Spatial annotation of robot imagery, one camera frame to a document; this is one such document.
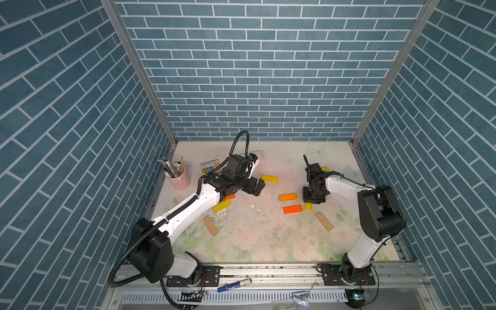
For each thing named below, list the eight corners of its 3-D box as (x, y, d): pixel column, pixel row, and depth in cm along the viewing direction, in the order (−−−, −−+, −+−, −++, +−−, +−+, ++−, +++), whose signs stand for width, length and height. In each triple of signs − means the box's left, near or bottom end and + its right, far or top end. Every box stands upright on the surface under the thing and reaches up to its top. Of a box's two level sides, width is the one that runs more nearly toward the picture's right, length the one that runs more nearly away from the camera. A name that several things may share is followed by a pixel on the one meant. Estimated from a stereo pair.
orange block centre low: (283, 214, 93) (284, 212, 91) (282, 208, 95) (282, 206, 93) (302, 211, 94) (303, 209, 92) (300, 206, 96) (301, 204, 94)
